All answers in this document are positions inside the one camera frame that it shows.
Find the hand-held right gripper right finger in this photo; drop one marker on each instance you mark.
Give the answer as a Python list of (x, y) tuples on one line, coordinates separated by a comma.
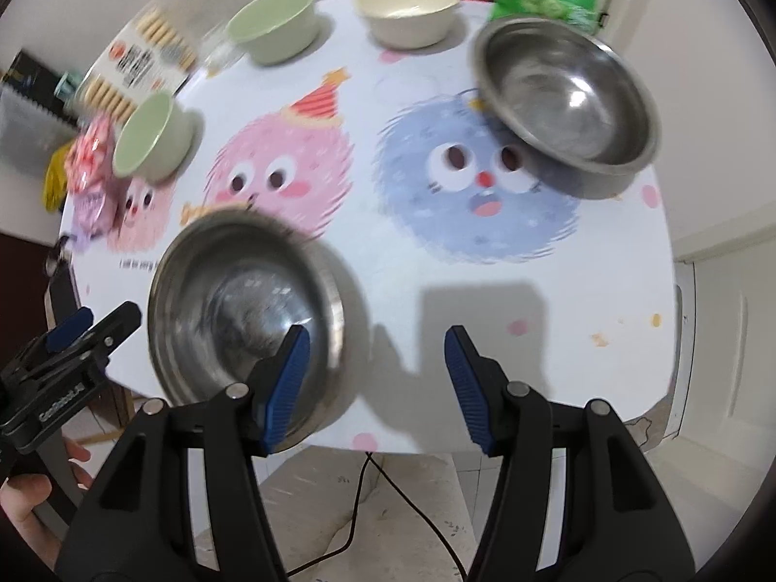
[(470, 394)]

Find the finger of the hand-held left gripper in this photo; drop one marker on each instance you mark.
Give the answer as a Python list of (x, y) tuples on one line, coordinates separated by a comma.
[(115, 324), (68, 327)]

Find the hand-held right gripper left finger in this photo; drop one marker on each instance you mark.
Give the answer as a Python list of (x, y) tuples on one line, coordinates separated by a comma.
[(285, 388)]

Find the steel bowl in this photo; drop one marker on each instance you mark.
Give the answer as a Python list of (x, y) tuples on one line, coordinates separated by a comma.
[(230, 291), (564, 103)]

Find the light green bowl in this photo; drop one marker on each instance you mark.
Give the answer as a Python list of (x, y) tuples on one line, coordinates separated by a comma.
[(273, 18), (145, 133)]

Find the person's left hand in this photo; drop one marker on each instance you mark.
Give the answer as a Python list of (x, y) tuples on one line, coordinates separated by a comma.
[(24, 497)]

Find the black object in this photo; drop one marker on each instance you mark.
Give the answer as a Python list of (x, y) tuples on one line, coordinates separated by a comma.
[(60, 291)]

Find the dark brown furniture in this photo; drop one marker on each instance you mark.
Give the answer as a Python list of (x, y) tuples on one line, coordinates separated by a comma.
[(18, 279)]

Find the yellow packet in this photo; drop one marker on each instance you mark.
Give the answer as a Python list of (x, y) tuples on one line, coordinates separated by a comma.
[(56, 182)]

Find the printed cartoon tablecloth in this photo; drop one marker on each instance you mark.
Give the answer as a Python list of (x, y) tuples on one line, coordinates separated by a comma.
[(388, 254)]

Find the pink snack packet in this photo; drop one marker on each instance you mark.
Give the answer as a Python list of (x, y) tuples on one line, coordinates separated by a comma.
[(91, 163)]

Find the small green object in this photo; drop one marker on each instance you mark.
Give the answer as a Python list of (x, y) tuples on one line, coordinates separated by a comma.
[(68, 83)]

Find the clear plastic biscuit box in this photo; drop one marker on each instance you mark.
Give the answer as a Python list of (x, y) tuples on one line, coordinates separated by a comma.
[(130, 66)]

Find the black box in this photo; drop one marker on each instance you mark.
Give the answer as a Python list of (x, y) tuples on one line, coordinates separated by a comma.
[(27, 66)]

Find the clear glass cup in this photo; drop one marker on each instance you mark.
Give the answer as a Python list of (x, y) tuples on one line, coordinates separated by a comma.
[(218, 51)]

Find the cream bowl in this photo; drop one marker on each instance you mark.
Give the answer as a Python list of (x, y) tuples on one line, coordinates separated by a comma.
[(406, 18)]

